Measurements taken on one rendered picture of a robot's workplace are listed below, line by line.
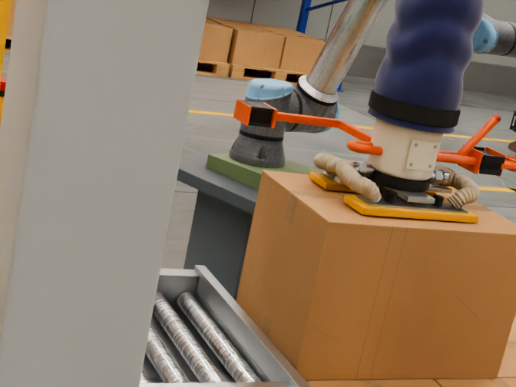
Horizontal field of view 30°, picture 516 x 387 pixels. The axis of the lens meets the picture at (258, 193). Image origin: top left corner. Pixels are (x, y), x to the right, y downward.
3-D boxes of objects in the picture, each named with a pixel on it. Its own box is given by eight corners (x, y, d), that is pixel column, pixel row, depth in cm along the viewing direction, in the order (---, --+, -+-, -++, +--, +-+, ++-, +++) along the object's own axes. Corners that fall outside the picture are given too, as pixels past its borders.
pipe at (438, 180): (361, 198, 227) (367, 175, 225) (314, 167, 248) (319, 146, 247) (476, 207, 242) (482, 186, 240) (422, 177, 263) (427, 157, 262)
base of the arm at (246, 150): (217, 154, 322) (222, 125, 320) (252, 152, 337) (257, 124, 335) (261, 170, 312) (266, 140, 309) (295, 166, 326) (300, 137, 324)
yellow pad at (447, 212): (362, 215, 226) (367, 195, 225) (342, 201, 234) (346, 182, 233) (477, 223, 241) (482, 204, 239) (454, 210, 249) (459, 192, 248)
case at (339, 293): (292, 381, 227) (329, 221, 217) (233, 309, 262) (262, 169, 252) (497, 378, 252) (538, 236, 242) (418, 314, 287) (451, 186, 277)
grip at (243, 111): (245, 125, 247) (249, 106, 246) (233, 117, 254) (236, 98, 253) (274, 128, 251) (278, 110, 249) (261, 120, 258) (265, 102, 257)
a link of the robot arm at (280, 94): (230, 125, 323) (239, 74, 319) (270, 127, 334) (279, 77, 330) (257, 137, 312) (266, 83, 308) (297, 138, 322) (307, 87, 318)
